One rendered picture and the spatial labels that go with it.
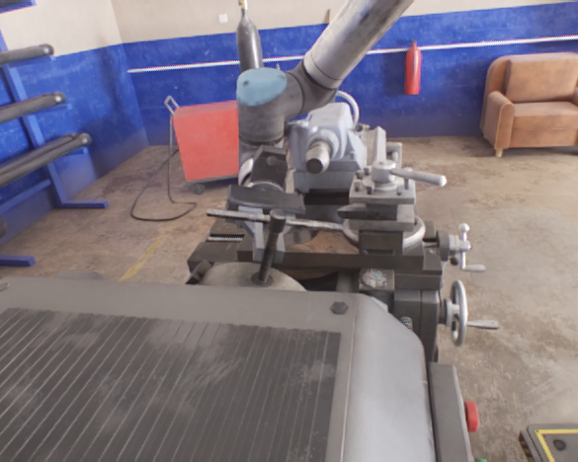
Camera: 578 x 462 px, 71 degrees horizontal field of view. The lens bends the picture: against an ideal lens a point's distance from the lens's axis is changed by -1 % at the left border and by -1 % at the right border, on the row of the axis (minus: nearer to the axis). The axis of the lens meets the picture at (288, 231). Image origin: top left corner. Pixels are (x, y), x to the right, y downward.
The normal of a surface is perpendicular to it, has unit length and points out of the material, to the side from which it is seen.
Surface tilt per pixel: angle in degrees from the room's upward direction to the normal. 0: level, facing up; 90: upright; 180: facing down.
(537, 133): 90
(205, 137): 90
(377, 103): 90
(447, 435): 0
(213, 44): 90
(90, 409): 0
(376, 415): 45
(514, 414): 0
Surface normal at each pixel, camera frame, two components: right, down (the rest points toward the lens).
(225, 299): -0.10, -0.87
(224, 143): 0.15, 0.48
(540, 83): -0.21, 0.63
